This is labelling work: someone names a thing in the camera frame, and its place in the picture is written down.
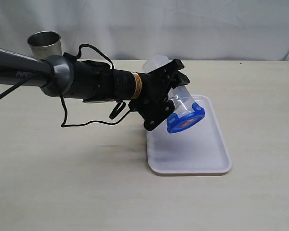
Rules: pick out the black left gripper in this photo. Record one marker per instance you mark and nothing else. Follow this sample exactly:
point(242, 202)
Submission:
point(153, 103)

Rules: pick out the clear plastic tall container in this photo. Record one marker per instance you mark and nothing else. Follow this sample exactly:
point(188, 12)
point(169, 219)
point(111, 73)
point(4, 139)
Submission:
point(180, 96)

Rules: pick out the blue plastic container lid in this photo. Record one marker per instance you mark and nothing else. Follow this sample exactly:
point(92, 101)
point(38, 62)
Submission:
point(177, 124)

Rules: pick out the stainless steel tumbler cup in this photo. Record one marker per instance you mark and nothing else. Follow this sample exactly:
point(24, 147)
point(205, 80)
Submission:
point(44, 44)

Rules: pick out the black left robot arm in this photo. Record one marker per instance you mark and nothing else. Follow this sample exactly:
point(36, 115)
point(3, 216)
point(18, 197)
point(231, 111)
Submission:
point(67, 76)

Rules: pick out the white rectangular plastic tray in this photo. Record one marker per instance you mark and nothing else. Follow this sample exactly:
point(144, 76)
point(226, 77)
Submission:
point(197, 151)

